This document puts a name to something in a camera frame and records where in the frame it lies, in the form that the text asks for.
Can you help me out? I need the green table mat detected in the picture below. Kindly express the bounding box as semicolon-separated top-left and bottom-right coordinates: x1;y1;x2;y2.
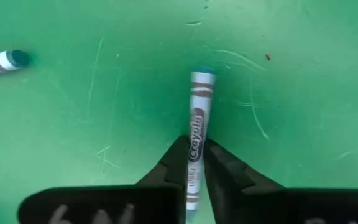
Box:
0;0;358;224

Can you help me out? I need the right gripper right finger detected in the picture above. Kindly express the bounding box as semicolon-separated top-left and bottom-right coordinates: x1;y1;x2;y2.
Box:
203;139;358;224

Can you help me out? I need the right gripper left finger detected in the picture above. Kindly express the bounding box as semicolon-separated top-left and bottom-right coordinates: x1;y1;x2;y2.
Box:
17;135;190;224

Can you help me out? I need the blue crayon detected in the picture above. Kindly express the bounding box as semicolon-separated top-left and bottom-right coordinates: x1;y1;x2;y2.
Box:
0;49;30;80
185;65;216;223

